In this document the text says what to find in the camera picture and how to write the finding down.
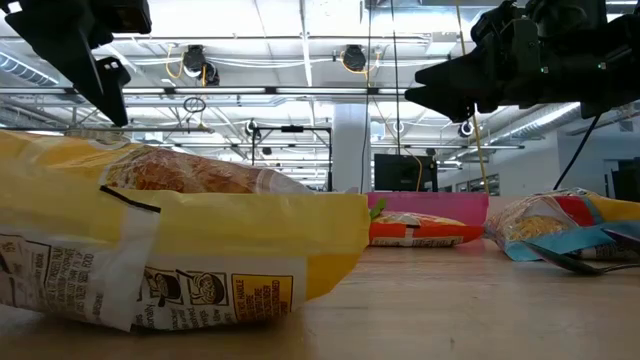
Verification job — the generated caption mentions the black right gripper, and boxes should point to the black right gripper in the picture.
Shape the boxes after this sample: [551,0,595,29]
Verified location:
[403,0,576,125]

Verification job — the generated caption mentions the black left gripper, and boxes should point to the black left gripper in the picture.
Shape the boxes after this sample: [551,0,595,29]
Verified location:
[3,0,153,128]

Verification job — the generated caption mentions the orange ramen noodle packet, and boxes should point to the orange ramen noodle packet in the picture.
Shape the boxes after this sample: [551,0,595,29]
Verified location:
[368,209,486,249]

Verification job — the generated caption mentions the multicoloured ramen noodle packet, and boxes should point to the multicoloured ramen noodle packet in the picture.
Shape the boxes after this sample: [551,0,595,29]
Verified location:
[483,187,640,263]

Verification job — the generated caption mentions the black screen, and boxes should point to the black screen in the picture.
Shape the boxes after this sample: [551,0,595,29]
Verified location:
[373,153,440,194]

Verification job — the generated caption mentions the white pillar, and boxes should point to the white pillar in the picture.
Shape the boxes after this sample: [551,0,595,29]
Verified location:
[331,102,373,195]

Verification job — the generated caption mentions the red plastic tray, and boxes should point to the red plastic tray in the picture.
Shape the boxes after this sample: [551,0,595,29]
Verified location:
[366,191,491,227]

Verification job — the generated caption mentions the dark cabinet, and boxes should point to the dark cabinet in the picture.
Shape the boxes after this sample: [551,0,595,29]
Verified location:
[603,158,640,204]

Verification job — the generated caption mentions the yellow ramen noodle packet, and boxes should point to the yellow ramen noodle packet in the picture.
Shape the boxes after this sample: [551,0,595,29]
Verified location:
[0,128,372,334]

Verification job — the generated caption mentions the iridescent purple spoon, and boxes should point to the iridescent purple spoon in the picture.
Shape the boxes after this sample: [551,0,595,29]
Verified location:
[523,240,640,277]

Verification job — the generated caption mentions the dark iridescent spoon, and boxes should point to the dark iridescent spoon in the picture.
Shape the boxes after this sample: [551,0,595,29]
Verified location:
[601,227,640,253]

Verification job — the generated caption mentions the black hanging cable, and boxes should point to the black hanging cable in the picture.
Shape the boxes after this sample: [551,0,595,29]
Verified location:
[389,0,402,157]

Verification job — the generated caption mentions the ribbed ventilation duct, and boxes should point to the ribbed ventilation duct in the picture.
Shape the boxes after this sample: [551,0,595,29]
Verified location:
[0,51,60,87]

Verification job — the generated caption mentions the black ceiling cable reel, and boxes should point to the black ceiling cable reel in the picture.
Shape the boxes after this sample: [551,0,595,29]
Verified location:
[180,43,222,88]
[340,43,370,74]

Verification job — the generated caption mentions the long ceiling light rail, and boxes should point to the long ceiling light rail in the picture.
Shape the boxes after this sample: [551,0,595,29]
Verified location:
[0,85,410,97]

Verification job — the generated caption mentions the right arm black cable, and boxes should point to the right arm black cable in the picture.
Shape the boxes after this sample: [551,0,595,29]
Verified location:
[551,113,603,192]

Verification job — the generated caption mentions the distant black frame stand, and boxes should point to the distant black frame stand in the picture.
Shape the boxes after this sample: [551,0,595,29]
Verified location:
[251,124,335,194]

